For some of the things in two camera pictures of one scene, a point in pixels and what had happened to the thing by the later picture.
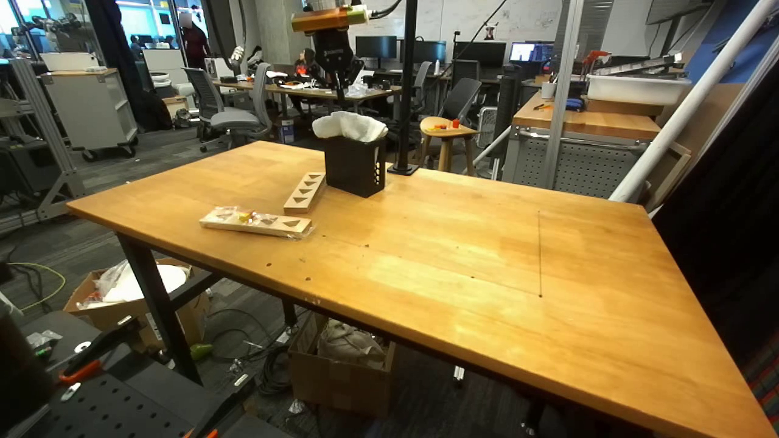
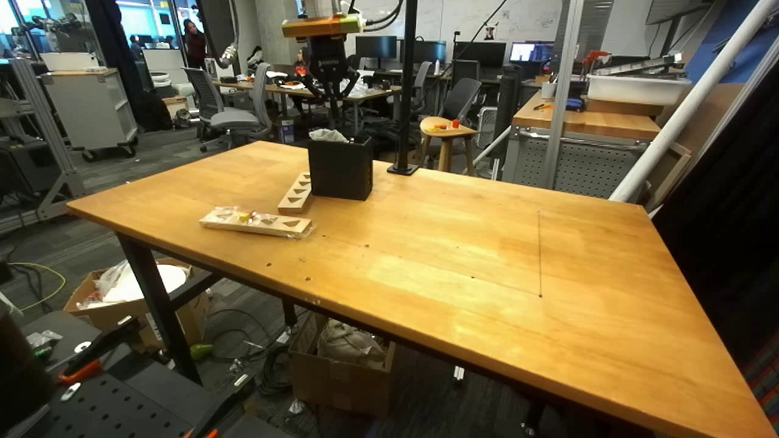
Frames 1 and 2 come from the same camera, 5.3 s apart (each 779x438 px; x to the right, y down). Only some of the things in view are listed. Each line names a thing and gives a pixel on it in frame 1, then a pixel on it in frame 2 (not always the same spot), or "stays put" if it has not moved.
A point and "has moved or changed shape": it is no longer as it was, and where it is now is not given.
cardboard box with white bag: x=118 y=290 stays put
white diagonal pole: x=694 y=98 stays put
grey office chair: x=222 y=126 stays put
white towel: x=351 y=126 has moved or changed shape
